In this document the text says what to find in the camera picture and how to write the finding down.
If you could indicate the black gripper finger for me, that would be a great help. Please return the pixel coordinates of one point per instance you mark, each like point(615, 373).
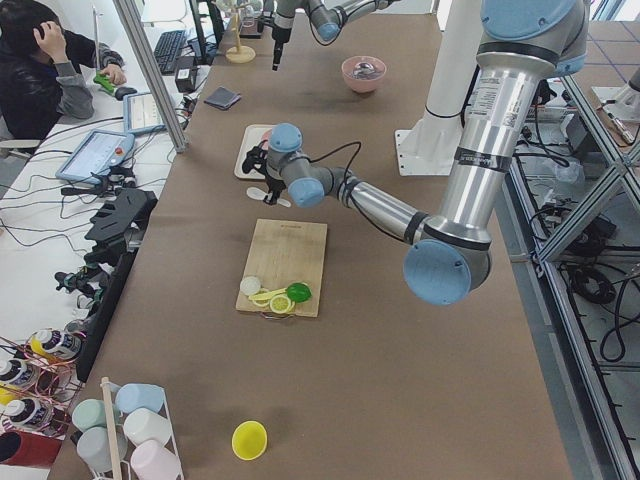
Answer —
point(277, 55)
point(270, 199)

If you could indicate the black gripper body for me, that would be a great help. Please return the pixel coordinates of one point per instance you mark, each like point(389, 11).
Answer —
point(281, 31)
point(273, 181)

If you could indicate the white spoon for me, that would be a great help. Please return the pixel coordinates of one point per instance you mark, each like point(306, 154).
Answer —
point(258, 194)

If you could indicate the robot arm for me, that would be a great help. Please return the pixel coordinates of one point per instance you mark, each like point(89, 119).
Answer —
point(492, 57)
point(326, 22)

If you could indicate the large pink bowl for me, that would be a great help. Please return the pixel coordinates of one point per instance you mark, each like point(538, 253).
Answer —
point(362, 86)

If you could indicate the wooden mug tree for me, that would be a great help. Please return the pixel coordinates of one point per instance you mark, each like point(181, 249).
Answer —
point(238, 12)

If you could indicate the wooden cutting board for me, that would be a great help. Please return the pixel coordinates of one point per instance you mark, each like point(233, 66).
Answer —
point(283, 252)

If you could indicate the grey folded cloth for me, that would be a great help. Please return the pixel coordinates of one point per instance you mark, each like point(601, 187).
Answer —
point(222, 98)

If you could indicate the green lime toy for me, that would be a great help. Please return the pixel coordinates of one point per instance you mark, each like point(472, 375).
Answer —
point(298, 292)

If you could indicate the lemon slice upper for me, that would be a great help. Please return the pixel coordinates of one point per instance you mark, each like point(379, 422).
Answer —
point(262, 298)

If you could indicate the lemon slice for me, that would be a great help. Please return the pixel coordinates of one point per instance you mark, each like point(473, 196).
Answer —
point(281, 304)
point(262, 298)

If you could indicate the black keyboard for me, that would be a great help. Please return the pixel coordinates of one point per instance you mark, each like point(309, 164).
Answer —
point(168, 49)

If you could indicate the lemon slice lower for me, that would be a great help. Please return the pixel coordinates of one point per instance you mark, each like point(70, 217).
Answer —
point(281, 304)

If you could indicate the teach pendant far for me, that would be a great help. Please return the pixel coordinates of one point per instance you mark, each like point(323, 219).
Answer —
point(141, 114)

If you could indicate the teach pendant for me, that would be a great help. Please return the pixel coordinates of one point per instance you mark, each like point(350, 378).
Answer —
point(95, 156)
point(141, 114)

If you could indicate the teach pendant near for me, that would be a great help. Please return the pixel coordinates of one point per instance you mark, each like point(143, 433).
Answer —
point(95, 156)

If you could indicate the seated person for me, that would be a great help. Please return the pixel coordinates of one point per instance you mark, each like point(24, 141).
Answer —
point(41, 77)

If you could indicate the yellow plastic cup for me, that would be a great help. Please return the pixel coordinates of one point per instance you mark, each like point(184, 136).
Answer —
point(249, 440)

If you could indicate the blue cup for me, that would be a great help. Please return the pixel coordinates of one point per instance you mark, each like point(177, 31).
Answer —
point(133, 396)

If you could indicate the white cup rack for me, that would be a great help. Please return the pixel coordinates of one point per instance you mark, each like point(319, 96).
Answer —
point(121, 448)

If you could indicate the yellow paint bottle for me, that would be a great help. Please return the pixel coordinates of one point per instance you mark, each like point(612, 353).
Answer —
point(61, 345)

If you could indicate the white cup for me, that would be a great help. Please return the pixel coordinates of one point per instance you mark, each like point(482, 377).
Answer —
point(143, 424)

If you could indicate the green cup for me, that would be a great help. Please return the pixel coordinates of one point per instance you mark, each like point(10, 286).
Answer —
point(88, 414)

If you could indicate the pink cup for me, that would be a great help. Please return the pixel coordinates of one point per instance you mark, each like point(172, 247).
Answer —
point(151, 460)

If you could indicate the grey cup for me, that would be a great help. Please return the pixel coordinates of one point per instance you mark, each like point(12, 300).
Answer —
point(93, 448)

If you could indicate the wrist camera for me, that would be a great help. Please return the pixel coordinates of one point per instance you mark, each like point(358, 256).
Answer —
point(255, 160)
point(265, 20)

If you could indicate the aluminium post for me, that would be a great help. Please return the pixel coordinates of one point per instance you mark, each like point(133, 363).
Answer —
point(130, 19)

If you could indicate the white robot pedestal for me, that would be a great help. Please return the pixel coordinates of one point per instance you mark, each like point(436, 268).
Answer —
point(428, 148)

